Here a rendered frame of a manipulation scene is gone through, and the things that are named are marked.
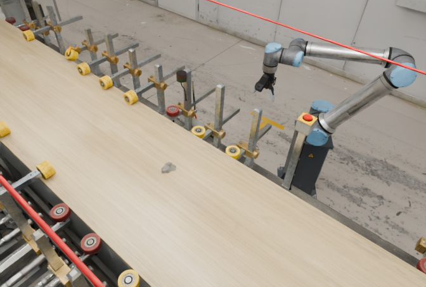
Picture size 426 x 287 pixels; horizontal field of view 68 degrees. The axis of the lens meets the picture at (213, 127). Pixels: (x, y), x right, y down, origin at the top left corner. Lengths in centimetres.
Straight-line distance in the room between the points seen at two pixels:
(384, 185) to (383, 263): 165
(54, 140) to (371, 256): 166
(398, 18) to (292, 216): 290
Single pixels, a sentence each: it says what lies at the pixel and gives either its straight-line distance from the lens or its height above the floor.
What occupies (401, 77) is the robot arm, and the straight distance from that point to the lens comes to 188.
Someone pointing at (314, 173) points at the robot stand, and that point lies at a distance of 258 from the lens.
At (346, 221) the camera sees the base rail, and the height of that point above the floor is 70.
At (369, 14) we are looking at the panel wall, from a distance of 406.
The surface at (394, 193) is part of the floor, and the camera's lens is 315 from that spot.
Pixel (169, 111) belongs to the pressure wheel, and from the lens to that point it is 198.
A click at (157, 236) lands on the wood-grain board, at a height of 90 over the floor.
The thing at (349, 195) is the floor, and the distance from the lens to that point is 294.
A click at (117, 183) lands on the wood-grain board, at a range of 164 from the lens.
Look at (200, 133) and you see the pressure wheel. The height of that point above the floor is 91.
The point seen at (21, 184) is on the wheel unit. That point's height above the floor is 96.
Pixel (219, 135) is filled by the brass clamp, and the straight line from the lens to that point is 194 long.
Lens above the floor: 216
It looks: 42 degrees down
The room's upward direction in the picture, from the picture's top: 3 degrees clockwise
